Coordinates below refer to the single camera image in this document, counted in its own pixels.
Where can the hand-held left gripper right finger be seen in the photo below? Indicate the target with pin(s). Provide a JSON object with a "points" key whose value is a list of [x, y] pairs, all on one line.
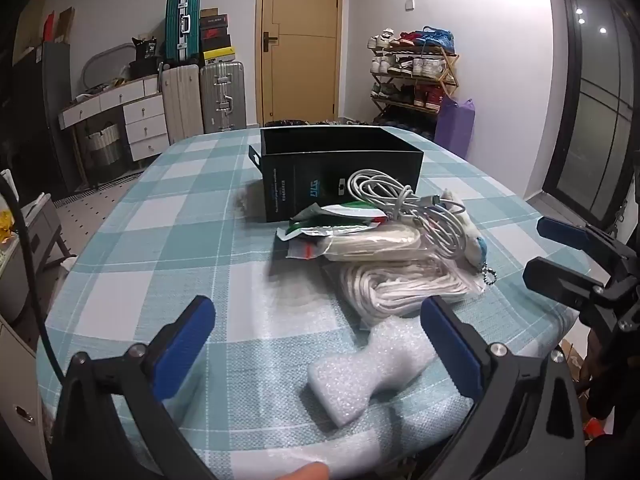
{"points": [[450, 350]]}

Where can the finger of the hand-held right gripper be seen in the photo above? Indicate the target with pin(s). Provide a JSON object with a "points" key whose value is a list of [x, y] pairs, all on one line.
{"points": [[555, 277], [562, 232]]}

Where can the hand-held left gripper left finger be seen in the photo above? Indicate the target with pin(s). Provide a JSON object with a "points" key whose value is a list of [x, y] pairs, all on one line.
{"points": [[182, 350]]}

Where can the white foam piece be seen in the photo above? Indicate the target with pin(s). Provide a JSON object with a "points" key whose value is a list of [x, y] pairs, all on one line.
{"points": [[350, 385]]}

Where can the red white packet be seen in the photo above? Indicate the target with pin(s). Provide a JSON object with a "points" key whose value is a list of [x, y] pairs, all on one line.
{"points": [[302, 250]]}

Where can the black cardboard box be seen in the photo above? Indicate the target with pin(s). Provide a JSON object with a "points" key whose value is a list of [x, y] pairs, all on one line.
{"points": [[300, 175]]}

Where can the person's left hand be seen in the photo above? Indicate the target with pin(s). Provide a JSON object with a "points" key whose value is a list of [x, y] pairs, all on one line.
{"points": [[305, 472]]}

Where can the black framed glass door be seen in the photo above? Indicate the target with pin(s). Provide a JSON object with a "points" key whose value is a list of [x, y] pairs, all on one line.
{"points": [[590, 110]]}

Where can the purple bag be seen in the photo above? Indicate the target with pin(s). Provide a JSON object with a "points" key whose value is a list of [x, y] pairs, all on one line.
{"points": [[454, 127]]}

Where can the white cabinet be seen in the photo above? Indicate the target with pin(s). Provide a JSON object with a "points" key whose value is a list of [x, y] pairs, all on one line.
{"points": [[17, 400]]}

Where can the grey floor mat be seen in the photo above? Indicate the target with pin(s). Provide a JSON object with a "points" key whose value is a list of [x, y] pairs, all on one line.
{"points": [[110, 182]]}

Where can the grey stool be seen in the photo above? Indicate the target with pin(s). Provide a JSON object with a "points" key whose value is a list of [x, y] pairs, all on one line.
{"points": [[45, 225]]}

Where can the wooden shoe rack with shoes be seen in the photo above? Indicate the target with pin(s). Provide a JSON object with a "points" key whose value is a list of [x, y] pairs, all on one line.
{"points": [[425, 65]]}

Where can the striped laundry basket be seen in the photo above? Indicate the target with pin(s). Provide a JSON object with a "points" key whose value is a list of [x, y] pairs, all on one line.
{"points": [[104, 145]]}

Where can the white dresser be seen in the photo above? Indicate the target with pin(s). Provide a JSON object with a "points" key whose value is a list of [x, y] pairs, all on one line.
{"points": [[145, 125]]}

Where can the beige suitcase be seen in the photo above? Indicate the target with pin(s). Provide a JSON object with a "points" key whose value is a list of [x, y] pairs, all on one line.
{"points": [[181, 105]]}

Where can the silver suitcase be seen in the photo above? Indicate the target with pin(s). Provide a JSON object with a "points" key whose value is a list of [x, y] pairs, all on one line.
{"points": [[222, 95]]}

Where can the dark cabinet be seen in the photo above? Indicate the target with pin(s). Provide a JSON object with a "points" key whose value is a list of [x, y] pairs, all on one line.
{"points": [[45, 110]]}

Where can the black bag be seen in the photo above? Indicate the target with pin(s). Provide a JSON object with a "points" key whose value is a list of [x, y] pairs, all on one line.
{"points": [[145, 57]]}

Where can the oval mirror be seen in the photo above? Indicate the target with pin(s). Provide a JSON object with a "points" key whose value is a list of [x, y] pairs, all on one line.
{"points": [[102, 65]]}

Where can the black yellow shoe box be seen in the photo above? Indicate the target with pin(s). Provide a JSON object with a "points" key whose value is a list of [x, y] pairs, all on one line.
{"points": [[219, 55]]}

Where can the yellow wooden door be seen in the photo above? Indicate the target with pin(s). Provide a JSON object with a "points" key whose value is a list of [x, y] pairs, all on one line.
{"points": [[300, 70]]}

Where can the teal suitcase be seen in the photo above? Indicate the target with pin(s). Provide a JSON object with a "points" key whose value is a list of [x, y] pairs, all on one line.
{"points": [[182, 30]]}

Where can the brown cardboard box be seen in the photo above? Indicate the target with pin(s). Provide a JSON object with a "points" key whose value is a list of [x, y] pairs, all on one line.
{"points": [[209, 12]]}

